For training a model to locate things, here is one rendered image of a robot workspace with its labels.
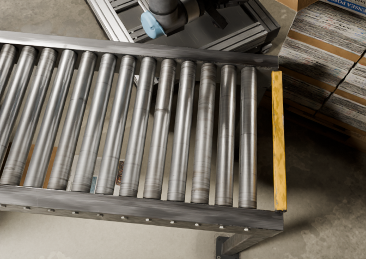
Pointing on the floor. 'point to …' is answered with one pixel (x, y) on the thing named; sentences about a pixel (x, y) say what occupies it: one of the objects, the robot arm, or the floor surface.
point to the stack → (327, 65)
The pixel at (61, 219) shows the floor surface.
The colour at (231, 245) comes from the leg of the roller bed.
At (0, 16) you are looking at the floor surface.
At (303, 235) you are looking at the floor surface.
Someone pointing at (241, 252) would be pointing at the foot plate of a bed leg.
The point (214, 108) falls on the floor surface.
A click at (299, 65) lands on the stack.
